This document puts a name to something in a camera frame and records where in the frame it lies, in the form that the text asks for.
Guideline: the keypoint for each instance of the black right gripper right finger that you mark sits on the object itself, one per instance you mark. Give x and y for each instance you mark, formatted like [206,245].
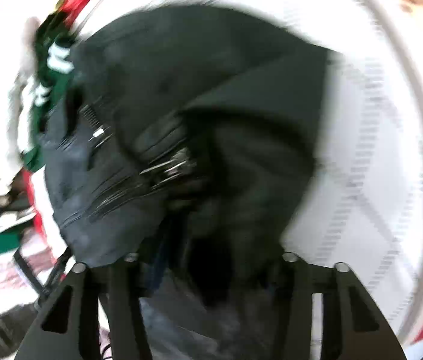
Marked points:
[353,325]

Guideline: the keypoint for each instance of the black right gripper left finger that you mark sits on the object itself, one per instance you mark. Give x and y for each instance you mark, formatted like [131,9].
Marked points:
[66,327]

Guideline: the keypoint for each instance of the black leather jacket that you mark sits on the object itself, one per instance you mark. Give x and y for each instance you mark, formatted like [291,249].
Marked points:
[191,139]

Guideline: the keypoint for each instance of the green striped sweater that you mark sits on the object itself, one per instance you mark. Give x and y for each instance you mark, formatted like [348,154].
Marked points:
[34,77]

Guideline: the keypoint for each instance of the white patterned mat cloth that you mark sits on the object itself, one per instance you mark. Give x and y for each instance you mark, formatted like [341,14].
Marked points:
[365,206]

